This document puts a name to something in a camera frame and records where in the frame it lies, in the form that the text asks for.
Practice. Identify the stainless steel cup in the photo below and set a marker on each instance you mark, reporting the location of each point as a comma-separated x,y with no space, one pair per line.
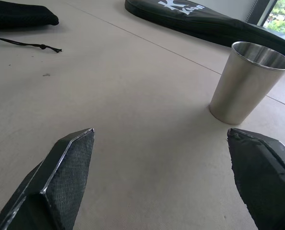
241,91

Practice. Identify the window with greenery outside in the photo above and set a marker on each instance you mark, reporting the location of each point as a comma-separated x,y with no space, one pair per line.
281,21

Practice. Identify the black mesh fabric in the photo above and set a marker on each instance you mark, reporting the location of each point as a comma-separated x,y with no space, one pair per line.
17,16

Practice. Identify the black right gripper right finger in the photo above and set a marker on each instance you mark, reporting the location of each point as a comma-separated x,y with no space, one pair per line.
264,182

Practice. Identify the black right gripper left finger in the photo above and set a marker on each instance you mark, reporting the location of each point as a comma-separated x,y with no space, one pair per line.
49,187

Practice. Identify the black racket bag white print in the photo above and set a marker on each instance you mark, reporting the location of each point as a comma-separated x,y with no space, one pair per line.
205,24

